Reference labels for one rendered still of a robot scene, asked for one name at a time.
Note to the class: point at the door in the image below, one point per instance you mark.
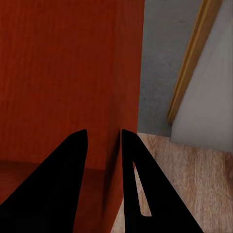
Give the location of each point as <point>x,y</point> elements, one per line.
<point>206,15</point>

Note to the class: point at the storage box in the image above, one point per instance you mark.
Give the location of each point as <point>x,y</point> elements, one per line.
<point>65,66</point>

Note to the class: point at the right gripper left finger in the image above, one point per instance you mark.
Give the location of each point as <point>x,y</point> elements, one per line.
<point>46,202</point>

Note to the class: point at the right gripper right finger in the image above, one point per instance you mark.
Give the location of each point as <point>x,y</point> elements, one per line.
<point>169,213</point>

